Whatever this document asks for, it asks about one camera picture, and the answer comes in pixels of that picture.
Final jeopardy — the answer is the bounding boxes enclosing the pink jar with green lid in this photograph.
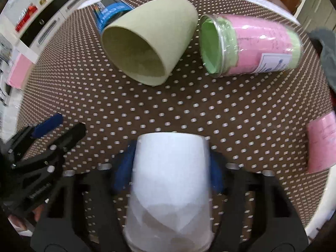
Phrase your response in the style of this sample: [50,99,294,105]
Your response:
[198,14,302,78]

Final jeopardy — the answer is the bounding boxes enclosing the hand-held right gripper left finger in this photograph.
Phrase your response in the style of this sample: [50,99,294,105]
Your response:
[33,142,137,248]

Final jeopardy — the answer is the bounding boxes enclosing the olive green cup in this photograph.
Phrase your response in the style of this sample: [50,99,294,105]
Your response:
[101,0,198,87]

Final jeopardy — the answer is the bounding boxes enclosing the pink sticky note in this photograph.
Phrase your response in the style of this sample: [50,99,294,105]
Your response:
[306,112,336,174]

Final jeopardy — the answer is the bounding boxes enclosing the white kitchen cabinet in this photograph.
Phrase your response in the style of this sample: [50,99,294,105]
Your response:
[0,0,88,61]

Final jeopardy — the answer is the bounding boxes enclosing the person's left hand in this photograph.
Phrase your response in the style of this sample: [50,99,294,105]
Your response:
[7,205,44,234]

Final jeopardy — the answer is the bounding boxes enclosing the red packets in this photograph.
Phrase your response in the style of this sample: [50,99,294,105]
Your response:
[15,4,38,32]

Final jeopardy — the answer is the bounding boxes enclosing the pink paper sheet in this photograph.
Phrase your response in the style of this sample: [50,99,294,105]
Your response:
[7,53,33,90]

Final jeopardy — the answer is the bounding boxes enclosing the grey cloth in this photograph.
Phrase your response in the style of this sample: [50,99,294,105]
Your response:
[310,28,336,90]

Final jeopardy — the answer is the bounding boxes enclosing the brown dotted table mat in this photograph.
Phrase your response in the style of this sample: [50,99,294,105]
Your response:
[17,0,333,243]

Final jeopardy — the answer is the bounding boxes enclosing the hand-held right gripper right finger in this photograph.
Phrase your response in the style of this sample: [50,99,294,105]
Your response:
[207,147,310,248]

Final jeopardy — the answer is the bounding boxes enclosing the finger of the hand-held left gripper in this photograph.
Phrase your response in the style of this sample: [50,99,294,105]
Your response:
[7,113,64,161]
[10,122,87,174]

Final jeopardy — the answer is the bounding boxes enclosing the white cup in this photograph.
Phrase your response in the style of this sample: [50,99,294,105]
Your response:
[122,132,215,252]

